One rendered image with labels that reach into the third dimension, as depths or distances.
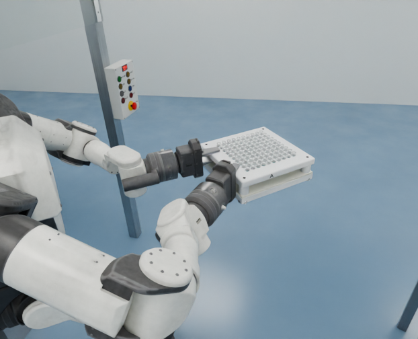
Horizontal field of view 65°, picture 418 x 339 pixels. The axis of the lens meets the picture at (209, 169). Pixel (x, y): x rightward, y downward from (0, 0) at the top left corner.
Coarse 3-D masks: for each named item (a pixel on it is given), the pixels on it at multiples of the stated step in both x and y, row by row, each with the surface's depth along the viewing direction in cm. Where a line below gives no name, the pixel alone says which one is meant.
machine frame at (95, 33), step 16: (96, 32) 148; (96, 48) 152; (96, 64) 157; (96, 80) 162; (112, 112) 169; (112, 128) 174; (112, 144) 180; (128, 208) 203; (128, 224) 211; (0, 336) 122
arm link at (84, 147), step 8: (80, 136) 101; (88, 136) 103; (72, 144) 101; (80, 144) 102; (88, 144) 101; (96, 144) 100; (104, 144) 101; (64, 152) 102; (72, 152) 101; (80, 152) 102; (88, 152) 100; (96, 152) 98; (104, 152) 97; (72, 160) 102; (80, 160) 103; (88, 160) 103; (96, 160) 98
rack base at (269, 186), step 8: (208, 168) 101; (280, 176) 94; (288, 176) 94; (296, 176) 94; (304, 176) 95; (256, 184) 91; (264, 184) 91; (272, 184) 91; (280, 184) 92; (288, 184) 93; (256, 192) 88; (264, 192) 90; (272, 192) 92; (240, 200) 88; (248, 200) 88
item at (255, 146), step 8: (256, 136) 104; (264, 136) 103; (224, 144) 100; (232, 144) 100; (240, 144) 100; (248, 144) 99; (256, 144) 100; (264, 144) 99; (272, 144) 100; (240, 152) 96; (248, 152) 95; (256, 152) 96; (264, 152) 95; (272, 152) 96; (280, 152) 95; (256, 160) 91; (264, 160) 92
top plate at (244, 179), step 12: (252, 132) 108; (264, 132) 108; (204, 144) 102; (228, 144) 101; (288, 144) 101; (216, 156) 95; (300, 156) 94; (240, 168) 90; (264, 168) 89; (276, 168) 89; (288, 168) 90; (240, 180) 85; (252, 180) 85; (264, 180) 88
